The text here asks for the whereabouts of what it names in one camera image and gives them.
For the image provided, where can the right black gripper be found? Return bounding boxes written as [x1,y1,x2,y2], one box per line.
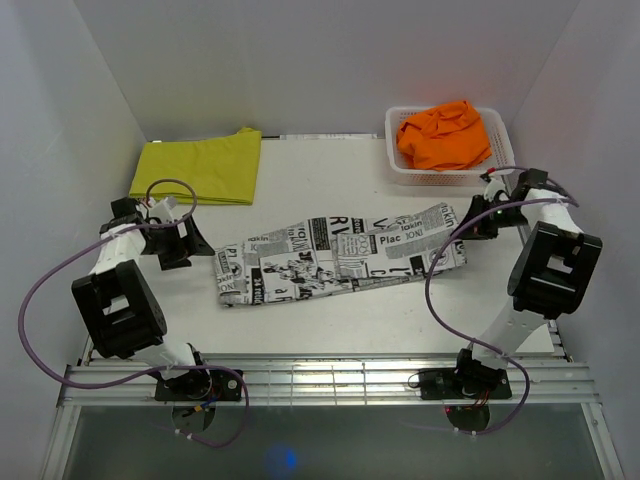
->
[449,194,529,241]

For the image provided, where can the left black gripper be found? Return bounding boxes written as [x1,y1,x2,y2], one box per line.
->
[142,213,214,271]

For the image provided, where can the newspaper print trousers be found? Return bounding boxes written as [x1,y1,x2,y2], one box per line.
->
[214,203,467,307]

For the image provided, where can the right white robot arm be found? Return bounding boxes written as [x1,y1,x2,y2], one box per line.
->
[451,168,603,397]

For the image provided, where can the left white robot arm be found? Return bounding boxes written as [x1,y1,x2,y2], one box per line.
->
[71,196,214,400]

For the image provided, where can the orange trousers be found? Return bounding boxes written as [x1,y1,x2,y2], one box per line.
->
[396,100,492,172]

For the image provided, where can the folded yellow-green trousers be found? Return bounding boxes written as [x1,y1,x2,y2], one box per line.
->
[129,128,262,205]

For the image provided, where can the white plastic basket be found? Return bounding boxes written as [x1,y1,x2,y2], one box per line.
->
[384,105,515,187]

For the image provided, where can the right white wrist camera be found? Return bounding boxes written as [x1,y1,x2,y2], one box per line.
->
[481,169,509,208]

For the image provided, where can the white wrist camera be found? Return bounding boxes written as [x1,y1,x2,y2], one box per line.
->
[481,169,509,208]
[146,196,177,224]

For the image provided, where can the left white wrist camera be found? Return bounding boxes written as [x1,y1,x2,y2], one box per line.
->
[146,196,177,224]

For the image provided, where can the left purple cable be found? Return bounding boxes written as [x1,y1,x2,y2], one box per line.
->
[17,178,250,449]

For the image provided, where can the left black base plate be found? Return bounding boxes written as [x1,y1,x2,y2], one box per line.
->
[154,369,243,403]

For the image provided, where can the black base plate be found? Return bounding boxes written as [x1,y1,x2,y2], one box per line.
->
[410,368,512,401]
[154,369,243,403]

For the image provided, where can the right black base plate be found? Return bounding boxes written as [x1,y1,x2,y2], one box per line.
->
[410,368,512,401]

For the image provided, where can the aluminium rail frame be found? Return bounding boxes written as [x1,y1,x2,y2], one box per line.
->
[40,179,626,480]

